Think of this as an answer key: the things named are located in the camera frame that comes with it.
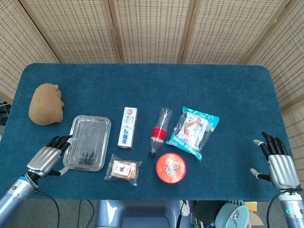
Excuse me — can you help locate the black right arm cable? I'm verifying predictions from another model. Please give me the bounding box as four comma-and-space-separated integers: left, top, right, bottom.
266, 187, 303, 228

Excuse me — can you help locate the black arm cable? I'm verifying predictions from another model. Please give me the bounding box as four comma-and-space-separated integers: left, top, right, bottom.
266, 187, 303, 228
35, 190, 60, 228

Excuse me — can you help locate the blue table cloth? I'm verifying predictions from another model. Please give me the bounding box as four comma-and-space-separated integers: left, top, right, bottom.
0, 63, 303, 201

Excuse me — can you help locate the woven folding screen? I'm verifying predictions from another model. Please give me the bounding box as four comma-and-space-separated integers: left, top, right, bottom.
0, 0, 304, 167

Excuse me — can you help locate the light blue bowl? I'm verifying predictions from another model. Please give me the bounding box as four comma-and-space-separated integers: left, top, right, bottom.
215, 203, 250, 228

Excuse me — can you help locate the white toothpaste box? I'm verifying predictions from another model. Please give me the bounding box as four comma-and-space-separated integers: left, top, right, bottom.
117, 106, 138, 150

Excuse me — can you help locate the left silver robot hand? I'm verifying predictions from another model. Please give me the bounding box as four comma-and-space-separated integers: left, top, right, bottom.
27, 135, 77, 178

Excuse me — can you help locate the teal shrimp snack bag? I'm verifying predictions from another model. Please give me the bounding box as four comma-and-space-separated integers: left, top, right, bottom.
165, 105, 220, 162

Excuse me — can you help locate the empty plastic cola bottle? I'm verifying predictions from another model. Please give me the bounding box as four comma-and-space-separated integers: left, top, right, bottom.
148, 107, 173, 158

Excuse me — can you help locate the orange instant noodle cup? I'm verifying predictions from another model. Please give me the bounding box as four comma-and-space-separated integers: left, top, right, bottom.
156, 152, 187, 184

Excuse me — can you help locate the pastry packet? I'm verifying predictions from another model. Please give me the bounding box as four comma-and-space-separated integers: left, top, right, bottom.
104, 153, 143, 186

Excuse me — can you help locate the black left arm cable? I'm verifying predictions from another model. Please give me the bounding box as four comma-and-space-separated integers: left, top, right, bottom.
35, 190, 60, 228

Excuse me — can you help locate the silver stainless steel tray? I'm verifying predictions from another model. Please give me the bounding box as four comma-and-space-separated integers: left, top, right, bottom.
62, 114, 112, 172

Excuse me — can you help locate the brown plush toy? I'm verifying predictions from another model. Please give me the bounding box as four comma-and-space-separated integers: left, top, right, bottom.
28, 83, 65, 125

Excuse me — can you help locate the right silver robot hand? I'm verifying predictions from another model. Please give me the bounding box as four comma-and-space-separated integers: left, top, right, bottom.
249, 132, 301, 190

